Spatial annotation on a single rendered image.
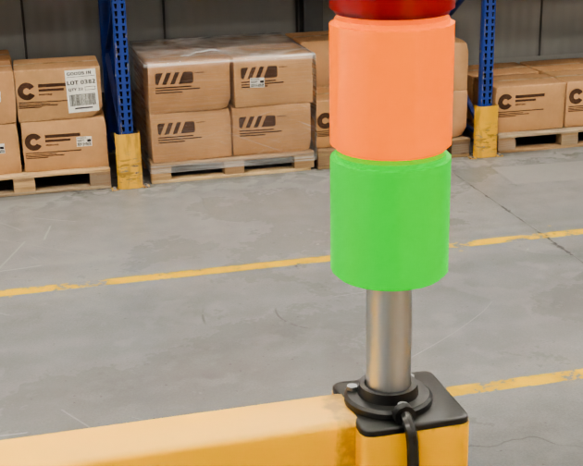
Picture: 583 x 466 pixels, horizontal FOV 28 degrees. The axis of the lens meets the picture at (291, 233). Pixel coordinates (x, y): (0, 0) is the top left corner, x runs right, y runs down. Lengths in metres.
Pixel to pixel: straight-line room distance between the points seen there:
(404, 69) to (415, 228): 0.06
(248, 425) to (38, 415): 4.67
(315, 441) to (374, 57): 0.17
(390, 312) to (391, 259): 0.03
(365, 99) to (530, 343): 5.30
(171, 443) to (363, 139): 0.15
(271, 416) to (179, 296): 5.79
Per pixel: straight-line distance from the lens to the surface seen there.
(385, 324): 0.50
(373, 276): 0.47
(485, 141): 8.90
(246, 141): 8.39
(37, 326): 6.05
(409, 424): 0.50
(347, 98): 0.46
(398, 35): 0.45
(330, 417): 0.51
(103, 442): 0.50
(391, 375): 0.51
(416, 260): 0.47
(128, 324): 5.98
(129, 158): 8.20
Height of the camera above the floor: 2.34
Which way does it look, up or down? 19 degrees down
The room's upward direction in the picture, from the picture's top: 1 degrees counter-clockwise
